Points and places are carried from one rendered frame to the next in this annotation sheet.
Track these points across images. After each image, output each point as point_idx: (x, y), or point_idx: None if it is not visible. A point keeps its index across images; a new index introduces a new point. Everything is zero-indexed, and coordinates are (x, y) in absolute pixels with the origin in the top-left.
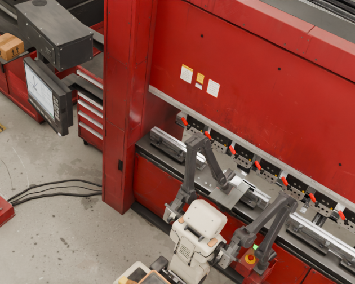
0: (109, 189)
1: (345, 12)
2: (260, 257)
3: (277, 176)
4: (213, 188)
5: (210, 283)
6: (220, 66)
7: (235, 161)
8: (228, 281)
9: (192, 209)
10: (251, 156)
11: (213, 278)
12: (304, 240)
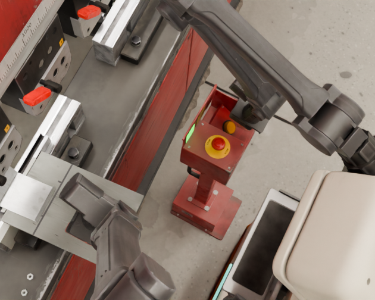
0: None
1: None
2: (283, 100)
3: (64, 38)
4: (39, 263)
5: (153, 253)
6: None
7: None
8: (140, 219)
9: (370, 291)
10: (0, 121)
11: (140, 249)
12: (158, 22)
